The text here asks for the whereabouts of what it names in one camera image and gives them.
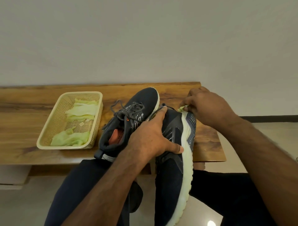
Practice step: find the person's left hand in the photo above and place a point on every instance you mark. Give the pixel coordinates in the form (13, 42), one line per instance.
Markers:
(149, 139)

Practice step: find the person's right hand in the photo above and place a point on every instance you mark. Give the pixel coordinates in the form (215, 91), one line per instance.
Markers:
(209, 109)

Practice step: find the grey shoelace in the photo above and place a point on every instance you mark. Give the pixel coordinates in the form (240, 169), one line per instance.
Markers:
(160, 108)
(126, 111)

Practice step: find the dark sneaker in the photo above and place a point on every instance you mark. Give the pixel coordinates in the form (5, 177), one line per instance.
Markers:
(146, 97)
(172, 181)

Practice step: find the person's right forearm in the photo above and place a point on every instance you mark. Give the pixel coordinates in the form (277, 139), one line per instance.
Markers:
(267, 167)

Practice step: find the person's left forearm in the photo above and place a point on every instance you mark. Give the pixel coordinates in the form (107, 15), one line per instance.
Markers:
(104, 195)

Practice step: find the dark baseboard strip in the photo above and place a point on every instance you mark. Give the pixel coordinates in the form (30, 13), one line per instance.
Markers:
(270, 118)

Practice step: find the small white paper scrap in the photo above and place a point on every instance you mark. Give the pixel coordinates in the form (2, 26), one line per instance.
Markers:
(82, 124)

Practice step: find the cream plastic mesh basket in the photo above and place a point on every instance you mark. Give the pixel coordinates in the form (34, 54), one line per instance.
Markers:
(54, 118)

